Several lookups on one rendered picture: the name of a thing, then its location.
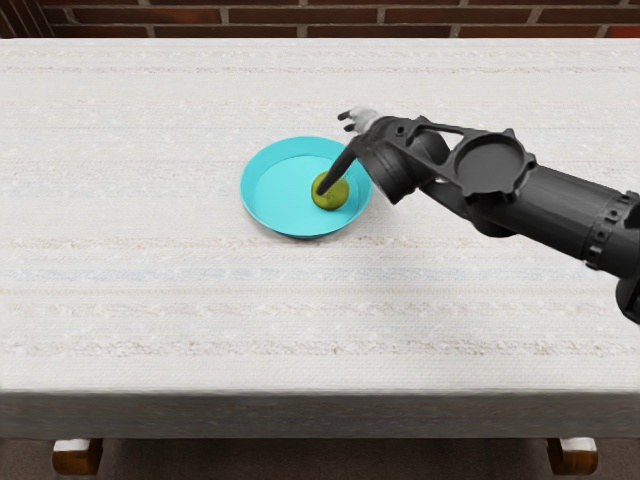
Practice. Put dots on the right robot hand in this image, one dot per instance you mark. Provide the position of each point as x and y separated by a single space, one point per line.
364 118

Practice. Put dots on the green round fruit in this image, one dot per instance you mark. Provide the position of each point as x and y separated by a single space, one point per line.
334 200

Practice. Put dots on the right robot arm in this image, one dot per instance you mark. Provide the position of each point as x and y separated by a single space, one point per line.
530 200

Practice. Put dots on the turquoise plate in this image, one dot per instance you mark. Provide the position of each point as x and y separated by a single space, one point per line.
280 195

